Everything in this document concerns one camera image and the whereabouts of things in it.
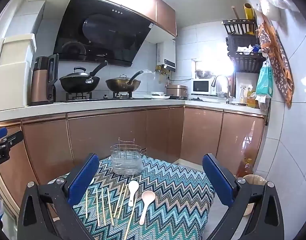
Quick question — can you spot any chrome kitchen faucet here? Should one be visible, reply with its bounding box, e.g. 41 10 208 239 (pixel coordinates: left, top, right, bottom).
211 75 231 104

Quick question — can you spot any cooking oil bottle on floor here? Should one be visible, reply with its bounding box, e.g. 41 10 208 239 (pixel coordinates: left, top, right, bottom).
236 157 253 177

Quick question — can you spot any copper rice cooker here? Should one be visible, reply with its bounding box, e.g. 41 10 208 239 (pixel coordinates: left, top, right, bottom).
166 84 188 100

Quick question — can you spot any black range hood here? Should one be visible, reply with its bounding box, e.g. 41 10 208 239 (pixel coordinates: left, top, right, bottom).
54 0 154 67

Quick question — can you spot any copper thermos kettle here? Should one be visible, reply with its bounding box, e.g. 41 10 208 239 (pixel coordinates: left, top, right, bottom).
31 54 59 106

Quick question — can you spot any brown patterned apron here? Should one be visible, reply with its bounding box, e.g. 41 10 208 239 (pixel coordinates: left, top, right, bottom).
257 13 294 109

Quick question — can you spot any white microwave oven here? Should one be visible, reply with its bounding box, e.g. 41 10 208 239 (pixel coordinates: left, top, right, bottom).
192 78 216 96

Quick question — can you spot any beige waste bin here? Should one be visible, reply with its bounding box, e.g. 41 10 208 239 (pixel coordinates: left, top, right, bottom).
241 174 267 217

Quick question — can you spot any wire and glass utensil holder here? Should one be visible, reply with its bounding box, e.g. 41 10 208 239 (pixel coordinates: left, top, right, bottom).
110 137 146 176

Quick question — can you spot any yellow roll on rack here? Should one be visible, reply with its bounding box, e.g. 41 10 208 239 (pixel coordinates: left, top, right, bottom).
244 3 254 35

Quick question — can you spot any gas stove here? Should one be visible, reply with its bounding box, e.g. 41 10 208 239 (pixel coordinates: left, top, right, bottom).
56 90 151 102

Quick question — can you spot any white ceramic spoon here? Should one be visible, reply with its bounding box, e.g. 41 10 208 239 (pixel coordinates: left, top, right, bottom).
128 180 139 207

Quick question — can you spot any black wok with lid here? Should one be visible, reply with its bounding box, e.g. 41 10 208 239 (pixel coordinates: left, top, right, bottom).
60 61 108 94

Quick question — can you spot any black dish rack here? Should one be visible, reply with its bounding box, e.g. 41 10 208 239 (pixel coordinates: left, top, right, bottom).
222 19 265 74

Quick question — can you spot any teal plastic bag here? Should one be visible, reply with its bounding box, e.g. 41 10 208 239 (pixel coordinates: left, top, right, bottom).
256 59 273 98

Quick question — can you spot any brass coloured wok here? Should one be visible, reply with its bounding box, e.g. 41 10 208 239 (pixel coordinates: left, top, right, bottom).
106 70 144 93

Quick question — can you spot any yellow detergent bottle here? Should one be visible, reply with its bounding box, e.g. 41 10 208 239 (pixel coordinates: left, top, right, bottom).
246 91 258 108

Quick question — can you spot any zigzag patterned table mat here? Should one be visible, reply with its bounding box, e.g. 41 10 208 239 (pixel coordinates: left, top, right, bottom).
74 156 215 239

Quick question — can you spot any white water heater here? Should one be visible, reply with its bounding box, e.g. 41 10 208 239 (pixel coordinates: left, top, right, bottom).
156 40 176 72

